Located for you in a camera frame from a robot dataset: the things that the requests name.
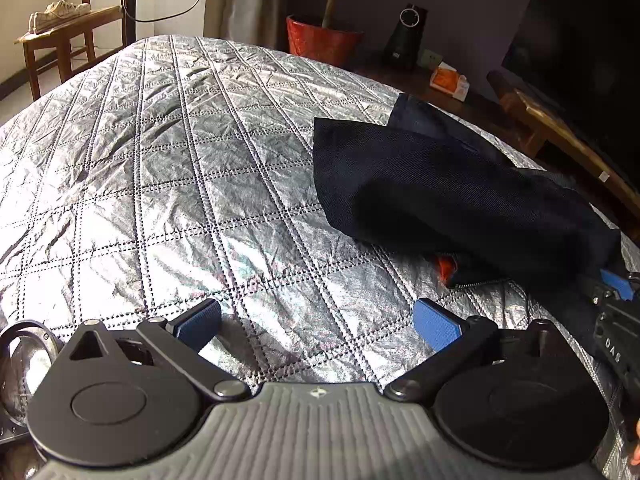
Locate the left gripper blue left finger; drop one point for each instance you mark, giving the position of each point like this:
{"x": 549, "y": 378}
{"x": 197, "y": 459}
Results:
{"x": 178, "y": 342}

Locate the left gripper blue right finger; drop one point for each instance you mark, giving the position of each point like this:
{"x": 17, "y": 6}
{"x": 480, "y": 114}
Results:
{"x": 458, "y": 345}

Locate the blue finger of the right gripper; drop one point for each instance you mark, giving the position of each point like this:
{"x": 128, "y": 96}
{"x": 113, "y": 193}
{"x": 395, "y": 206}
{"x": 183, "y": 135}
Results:
{"x": 616, "y": 282}

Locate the navy zip jacket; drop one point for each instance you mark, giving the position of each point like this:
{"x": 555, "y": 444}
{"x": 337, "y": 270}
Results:
{"x": 424, "y": 184}

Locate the person's hand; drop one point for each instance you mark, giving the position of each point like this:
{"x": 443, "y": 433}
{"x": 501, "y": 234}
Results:
{"x": 634, "y": 459}

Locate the silver quilted bedspread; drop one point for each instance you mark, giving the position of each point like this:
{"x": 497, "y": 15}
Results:
{"x": 180, "y": 170}

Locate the wooden TV stand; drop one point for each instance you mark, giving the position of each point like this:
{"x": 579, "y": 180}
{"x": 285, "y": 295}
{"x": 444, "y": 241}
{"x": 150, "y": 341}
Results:
{"x": 549, "y": 141}

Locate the black flat television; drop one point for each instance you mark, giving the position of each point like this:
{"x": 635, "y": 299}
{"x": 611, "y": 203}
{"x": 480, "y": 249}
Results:
{"x": 584, "y": 56}

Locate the orange tissue box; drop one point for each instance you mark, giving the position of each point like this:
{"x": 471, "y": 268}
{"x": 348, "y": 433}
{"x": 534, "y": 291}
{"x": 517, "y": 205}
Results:
{"x": 449, "y": 81}

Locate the black cylindrical speaker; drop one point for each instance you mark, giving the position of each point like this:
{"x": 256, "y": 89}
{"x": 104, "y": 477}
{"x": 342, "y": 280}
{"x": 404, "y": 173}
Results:
{"x": 404, "y": 44}

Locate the red plant pot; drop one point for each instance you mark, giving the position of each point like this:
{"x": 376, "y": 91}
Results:
{"x": 327, "y": 45}

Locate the wooden chair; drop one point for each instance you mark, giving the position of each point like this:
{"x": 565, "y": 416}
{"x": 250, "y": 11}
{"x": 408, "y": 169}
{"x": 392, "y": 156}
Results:
{"x": 70, "y": 46}

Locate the beige curtain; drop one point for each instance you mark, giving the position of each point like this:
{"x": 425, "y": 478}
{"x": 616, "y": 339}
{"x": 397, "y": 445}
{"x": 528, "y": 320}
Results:
{"x": 258, "y": 22}

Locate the white sneakers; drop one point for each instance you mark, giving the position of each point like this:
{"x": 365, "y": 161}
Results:
{"x": 56, "y": 13}

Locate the white wall socket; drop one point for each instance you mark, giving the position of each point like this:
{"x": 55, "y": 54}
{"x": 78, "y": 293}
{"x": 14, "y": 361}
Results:
{"x": 429, "y": 59}

